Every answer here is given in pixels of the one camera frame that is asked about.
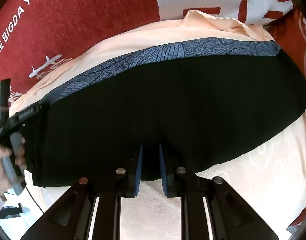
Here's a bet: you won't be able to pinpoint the cream seat cushion cover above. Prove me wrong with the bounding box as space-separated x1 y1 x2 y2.
10 10 306 239

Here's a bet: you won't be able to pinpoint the person's left hand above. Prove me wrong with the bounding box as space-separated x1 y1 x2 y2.
0 136 27 198

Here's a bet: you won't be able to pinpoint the black pants with patterned waistband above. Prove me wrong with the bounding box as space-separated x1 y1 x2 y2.
27 37 306 187

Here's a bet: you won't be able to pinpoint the red sofa cover with lettering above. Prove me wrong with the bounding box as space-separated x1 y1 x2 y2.
0 0 160 98

